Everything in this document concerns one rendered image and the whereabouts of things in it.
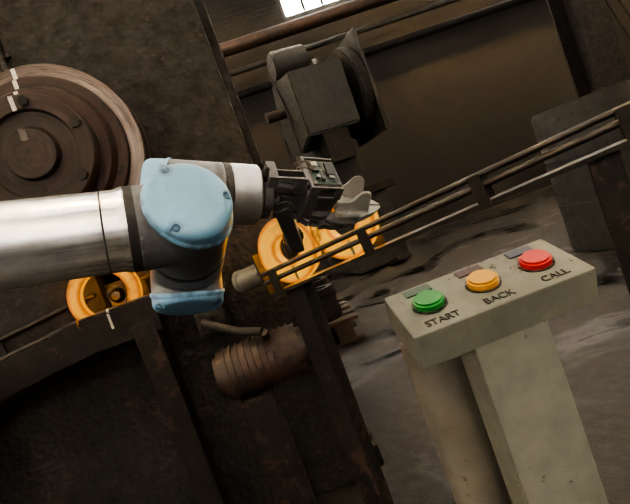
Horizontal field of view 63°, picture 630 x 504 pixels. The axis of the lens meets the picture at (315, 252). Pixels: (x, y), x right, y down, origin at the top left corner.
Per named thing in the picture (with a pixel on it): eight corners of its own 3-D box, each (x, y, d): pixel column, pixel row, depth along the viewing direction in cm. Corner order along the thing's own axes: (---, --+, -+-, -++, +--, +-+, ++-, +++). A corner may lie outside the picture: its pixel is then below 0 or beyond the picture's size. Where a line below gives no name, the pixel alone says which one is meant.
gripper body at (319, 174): (349, 190, 75) (271, 186, 70) (331, 231, 81) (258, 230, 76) (334, 157, 80) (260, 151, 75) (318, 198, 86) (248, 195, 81)
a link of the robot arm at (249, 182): (227, 237, 75) (217, 193, 80) (259, 237, 76) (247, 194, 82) (238, 191, 68) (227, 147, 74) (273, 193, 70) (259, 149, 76)
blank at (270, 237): (254, 230, 123) (246, 232, 120) (304, 203, 115) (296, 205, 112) (281, 288, 123) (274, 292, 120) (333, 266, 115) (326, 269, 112)
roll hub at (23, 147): (5, 231, 122) (-40, 120, 121) (118, 192, 125) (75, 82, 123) (-7, 231, 117) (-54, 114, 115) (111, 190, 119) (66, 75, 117)
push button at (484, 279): (462, 287, 67) (460, 275, 66) (489, 276, 68) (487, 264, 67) (477, 300, 64) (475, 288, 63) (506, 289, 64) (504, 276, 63)
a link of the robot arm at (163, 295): (148, 296, 57) (144, 200, 62) (151, 326, 67) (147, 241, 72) (231, 290, 60) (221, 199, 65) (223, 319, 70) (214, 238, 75)
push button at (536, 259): (513, 267, 68) (511, 255, 67) (540, 257, 68) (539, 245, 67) (531, 279, 64) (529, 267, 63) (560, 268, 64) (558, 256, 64)
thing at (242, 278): (252, 290, 129) (241, 268, 129) (278, 278, 124) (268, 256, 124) (238, 297, 124) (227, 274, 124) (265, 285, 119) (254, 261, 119)
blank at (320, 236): (303, 204, 115) (296, 206, 112) (360, 173, 107) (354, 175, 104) (333, 266, 115) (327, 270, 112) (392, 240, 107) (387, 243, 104)
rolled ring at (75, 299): (125, 248, 130) (128, 248, 134) (54, 274, 129) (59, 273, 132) (151, 316, 132) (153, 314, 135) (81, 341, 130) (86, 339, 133)
